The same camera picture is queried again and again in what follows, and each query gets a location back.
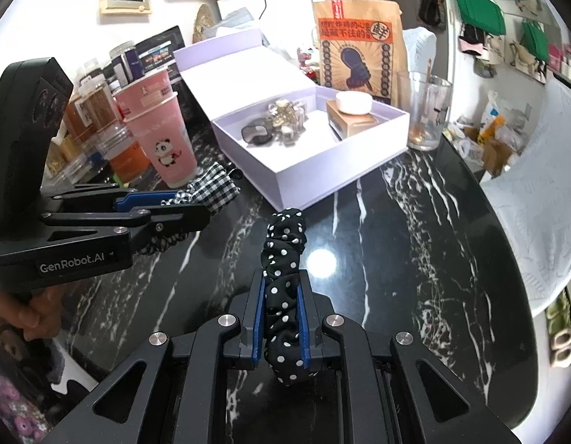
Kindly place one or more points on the pile of plastic bags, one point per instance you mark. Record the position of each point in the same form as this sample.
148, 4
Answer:
493, 134

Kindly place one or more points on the lavender gift box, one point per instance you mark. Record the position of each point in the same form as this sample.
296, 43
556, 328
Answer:
313, 171

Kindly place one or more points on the black hanging bag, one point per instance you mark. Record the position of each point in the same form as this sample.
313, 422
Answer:
431, 9

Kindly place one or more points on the black polka dot scrunchie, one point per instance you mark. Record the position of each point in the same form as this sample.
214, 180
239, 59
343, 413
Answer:
283, 296

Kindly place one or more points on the chair with light blue cover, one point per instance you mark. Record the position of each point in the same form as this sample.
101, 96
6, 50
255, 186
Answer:
535, 194
419, 51

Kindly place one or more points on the dark pink paper cup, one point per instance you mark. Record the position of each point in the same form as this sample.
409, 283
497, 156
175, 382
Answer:
146, 90

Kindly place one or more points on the black printed pouch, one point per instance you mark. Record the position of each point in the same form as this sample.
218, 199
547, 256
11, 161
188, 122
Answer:
158, 51

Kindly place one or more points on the brown printed paper bag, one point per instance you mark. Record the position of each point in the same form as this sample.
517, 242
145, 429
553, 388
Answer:
359, 23

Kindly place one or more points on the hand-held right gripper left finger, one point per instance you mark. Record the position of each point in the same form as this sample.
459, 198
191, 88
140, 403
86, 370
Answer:
258, 314

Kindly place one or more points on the pink round compact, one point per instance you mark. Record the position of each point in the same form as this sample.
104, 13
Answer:
354, 101

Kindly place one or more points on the black white checkered scrunchie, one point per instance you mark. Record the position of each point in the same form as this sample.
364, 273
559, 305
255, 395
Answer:
213, 189

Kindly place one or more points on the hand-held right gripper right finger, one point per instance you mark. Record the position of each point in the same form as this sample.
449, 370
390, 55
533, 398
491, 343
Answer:
304, 323

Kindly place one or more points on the row of bottles and jars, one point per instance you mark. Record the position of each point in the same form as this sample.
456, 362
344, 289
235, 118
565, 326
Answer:
565, 62

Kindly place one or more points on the large green tote bag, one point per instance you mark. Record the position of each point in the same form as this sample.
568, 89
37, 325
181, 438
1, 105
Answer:
479, 11

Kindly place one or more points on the beige clear hair claw clip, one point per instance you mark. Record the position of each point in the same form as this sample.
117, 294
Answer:
280, 107

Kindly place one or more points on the white refrigerator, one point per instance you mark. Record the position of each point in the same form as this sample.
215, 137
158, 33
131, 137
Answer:
285, 4

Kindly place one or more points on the gold rectangular box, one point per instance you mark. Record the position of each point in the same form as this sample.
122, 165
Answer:
354, 126

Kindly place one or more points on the round woven mat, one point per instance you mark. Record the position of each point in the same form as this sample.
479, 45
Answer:
203, 23

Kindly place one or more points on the beige fuzzy slippers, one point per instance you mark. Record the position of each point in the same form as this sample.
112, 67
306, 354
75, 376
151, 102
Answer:
565, 347

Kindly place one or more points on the long copper stirring spoon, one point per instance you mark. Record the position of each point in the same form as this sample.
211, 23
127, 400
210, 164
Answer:
426, 83

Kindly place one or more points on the pink panda paper cup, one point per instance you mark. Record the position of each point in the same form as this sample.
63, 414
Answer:
165, 148

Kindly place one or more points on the stack of clear food containers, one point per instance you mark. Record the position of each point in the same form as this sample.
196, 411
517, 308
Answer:
91, 115

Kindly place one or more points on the person's left hand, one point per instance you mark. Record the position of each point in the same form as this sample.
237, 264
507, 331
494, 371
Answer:
31, 314

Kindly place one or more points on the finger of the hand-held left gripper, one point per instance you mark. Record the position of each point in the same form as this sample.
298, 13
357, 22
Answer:
174, 222
142, 199

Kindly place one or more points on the green slippers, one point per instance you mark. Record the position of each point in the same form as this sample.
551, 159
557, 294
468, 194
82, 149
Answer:
558, 307

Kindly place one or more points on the clear glass cup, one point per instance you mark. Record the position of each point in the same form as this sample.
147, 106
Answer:
435, 101

